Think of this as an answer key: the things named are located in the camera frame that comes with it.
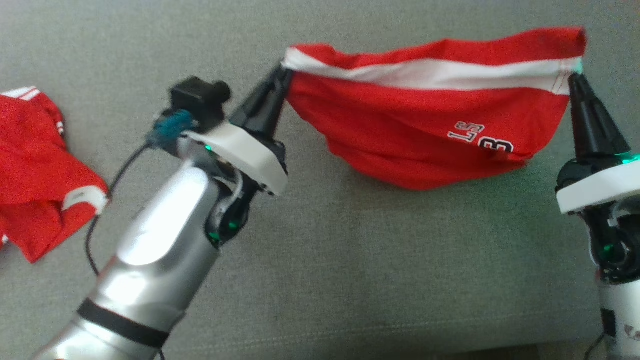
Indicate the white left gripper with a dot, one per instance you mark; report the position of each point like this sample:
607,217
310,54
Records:
250,155

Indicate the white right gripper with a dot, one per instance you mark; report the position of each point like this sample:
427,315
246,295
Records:
600,187

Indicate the red shorts white waistband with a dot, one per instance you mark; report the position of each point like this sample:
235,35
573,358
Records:
425,125

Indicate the red jersey striped white trim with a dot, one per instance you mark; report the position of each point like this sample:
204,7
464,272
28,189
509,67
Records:
35,160

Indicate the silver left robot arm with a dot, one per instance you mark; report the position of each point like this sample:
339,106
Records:
160,250

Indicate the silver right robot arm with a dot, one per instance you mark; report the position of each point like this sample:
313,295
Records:
620,280

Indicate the large grey sofa chaise cushion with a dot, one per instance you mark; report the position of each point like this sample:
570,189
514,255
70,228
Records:
350,260

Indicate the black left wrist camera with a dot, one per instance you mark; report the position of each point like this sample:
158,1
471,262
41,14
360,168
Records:
197,100

